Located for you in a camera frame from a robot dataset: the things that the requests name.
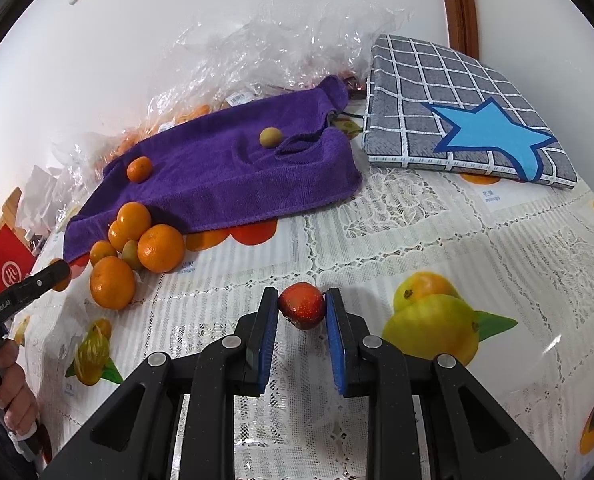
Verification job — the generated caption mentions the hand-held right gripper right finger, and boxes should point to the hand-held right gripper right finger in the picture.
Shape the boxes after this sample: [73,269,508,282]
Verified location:
[325,288,562,480]

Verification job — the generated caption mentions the red round fruit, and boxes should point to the red round fruit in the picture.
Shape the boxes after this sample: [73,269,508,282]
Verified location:
[278,283,326,331]

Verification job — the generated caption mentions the brown cardboard box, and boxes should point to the brown cardboard box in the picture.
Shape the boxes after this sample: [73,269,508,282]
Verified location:
[0,187,25,233]

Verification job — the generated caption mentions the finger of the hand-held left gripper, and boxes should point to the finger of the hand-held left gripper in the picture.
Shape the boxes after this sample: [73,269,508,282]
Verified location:
[4,260,72,306]

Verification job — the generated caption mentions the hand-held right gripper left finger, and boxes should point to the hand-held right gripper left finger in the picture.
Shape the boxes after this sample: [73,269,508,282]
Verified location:
[41,287,280,480]

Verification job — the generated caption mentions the grey checked cushion blue star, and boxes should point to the grey checked cushion blue star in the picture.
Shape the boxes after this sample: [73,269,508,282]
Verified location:
[362,34,580,191]

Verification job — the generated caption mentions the greenish mandarin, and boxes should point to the greenish mandarin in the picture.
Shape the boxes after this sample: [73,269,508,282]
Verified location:
[121,239,143,271]

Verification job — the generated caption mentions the fruit-print lace tablecloth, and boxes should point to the fruit-print lace tablecloth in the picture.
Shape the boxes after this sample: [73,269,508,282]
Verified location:
[7,157,594,480]

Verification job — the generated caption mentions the orange mandarin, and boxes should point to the orange mandarin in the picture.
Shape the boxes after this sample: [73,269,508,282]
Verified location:
[108,220,128,254]
[116,202,152,241]
[89,240,119,267]
[48,258,72,293]
[127,156,154,184]
[137,224,186,274]
[89,256,137,311]

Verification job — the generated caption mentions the person's left hand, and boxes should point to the person's left hand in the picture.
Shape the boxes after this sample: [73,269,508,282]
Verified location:
[0,346,38,436]

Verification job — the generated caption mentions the clear plastic bag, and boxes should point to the clear plastic bag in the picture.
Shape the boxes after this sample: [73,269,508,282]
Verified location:
[52,7,414,201]

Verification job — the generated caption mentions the red box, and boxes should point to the red box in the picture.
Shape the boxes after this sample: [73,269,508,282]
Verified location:
[0,222,38,306]

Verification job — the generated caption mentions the purple towel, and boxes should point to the purple towel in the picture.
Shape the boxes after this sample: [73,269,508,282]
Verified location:
[63,75,363,265]

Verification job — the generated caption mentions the brown wooden door frame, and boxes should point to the brown wooden door frame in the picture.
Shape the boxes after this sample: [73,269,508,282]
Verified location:
[436,0,480,59]

